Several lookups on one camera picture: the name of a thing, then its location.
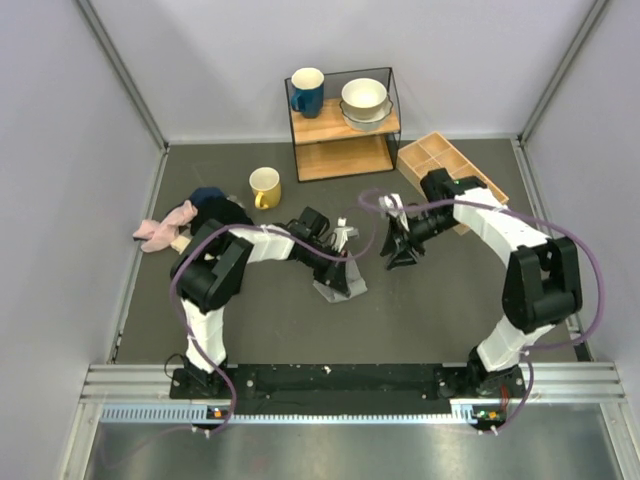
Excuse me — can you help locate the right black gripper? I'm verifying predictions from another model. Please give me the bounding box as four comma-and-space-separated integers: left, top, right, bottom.
380, 208, 460, 271

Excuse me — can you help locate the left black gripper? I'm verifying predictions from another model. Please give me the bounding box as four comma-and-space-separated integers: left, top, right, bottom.
301, 240, 349, 297

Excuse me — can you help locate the grey underwear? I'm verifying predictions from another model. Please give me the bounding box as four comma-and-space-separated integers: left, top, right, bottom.
313, 260, 367, 303

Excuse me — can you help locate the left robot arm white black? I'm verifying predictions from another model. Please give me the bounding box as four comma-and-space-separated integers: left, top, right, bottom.
170, 207, 367, 399

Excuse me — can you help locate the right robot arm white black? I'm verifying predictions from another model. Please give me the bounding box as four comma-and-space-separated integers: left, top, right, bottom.
379, 168, 583, 398

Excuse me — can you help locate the wooden compartment tray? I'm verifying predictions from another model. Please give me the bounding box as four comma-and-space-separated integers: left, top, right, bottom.
397, 131, 509, 205

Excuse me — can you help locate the yellow mug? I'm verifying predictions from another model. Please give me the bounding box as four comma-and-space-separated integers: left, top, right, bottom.
249, 167, 281, 210

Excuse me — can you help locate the black cloth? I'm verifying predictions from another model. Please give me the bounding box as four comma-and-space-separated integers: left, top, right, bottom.
190, 197, 254, 236

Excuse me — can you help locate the white scalloped bowl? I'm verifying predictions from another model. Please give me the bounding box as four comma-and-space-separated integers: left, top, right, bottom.
339, 97, 393, 132

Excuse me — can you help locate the cream bowl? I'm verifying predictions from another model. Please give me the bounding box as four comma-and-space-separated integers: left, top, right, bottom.
341, 78, 388, 114

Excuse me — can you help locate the beige cloth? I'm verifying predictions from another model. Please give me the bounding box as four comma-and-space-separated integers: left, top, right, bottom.
170, 235, 191, 253

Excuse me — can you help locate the dark blue cloth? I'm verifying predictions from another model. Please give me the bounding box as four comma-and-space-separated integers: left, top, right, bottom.
188, 187, 227, 208

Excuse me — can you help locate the pink cloth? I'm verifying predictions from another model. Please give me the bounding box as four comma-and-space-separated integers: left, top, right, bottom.
132, 200, 198, 253

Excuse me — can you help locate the blue mug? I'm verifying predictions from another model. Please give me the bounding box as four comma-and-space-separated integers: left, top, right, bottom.
290, 67, 325, 118

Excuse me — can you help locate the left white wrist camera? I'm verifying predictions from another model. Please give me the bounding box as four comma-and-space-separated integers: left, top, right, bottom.
331, 217, 359, 255

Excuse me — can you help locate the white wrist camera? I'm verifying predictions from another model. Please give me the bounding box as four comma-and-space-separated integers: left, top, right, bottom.
378, 193, 409, 230
331, 217, 359, 255

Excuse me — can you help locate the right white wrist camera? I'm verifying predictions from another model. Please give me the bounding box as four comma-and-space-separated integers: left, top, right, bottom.
378, 193, 409, 230

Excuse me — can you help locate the black wire wooden shelf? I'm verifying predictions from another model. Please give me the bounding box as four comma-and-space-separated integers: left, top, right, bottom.
288, 66, 402, 182

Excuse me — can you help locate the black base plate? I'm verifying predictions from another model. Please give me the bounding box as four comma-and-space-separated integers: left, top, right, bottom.
169, 364, 525, 414

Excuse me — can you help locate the grey slotted cable duct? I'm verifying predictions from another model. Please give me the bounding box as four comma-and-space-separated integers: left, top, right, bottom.
99, 401, 478, 426

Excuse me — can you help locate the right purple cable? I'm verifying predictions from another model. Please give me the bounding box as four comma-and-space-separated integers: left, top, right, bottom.
358, 188, 607, 435

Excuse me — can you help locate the aluminium frame rail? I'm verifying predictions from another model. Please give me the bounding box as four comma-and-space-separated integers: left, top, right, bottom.
80, 362, 626, 404

